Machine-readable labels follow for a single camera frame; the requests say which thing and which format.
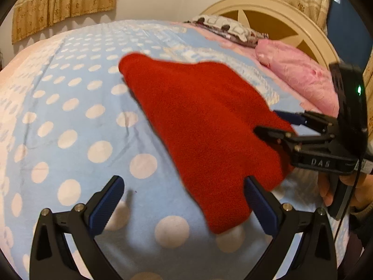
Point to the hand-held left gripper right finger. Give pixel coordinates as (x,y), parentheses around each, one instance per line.
(262,210)

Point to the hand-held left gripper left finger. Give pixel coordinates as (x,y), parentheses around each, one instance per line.
(107,207)

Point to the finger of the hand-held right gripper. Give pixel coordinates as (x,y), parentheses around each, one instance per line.
(291,118)
(274,135)

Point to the red knitted sweater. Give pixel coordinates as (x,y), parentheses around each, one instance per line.
(204,122)

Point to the person's right forearm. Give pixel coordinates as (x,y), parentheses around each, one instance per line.
(362,217)

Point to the person's right hand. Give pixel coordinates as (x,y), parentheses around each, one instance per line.
(325,191)

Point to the pink pillow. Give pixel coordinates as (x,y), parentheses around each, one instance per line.
(300,70)

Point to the dark blue panel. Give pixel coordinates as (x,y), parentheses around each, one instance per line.
(342,29)

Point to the polka dot bed sheet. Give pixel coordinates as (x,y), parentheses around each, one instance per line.
(72,128)

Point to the cream round bed headboard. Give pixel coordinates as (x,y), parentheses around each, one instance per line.
(279,8)

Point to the white patterned pillow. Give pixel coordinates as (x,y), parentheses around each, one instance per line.
(227,27)

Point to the wide beige patterned curtain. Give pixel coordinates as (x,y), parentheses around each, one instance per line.
(67,3)

